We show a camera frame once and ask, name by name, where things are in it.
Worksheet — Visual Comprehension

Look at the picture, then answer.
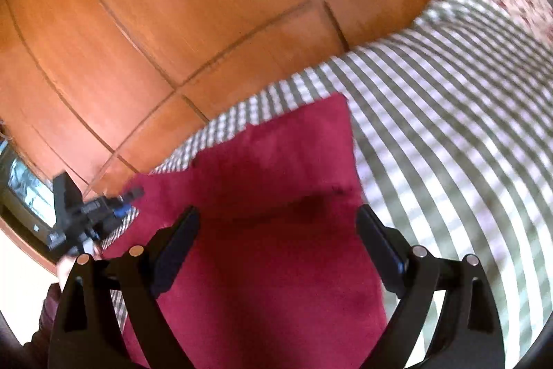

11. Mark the dark red garment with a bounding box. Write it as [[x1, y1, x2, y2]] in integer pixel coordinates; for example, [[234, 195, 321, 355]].
[[105, 94, 387, 368]]

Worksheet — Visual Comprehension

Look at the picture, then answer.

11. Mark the orange wooden wardrobe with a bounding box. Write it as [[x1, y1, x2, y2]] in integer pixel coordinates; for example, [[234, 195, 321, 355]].
[[1, 0, 429, 194]]

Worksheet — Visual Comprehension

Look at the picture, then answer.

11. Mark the green white checkered bedsheet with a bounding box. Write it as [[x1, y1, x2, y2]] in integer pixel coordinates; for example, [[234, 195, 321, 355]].
[[98, 0, 553, 369]]

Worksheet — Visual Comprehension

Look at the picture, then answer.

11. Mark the floral pink pillow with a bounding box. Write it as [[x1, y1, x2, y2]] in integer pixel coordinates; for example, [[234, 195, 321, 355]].
[[492, 0, 553, 48]]

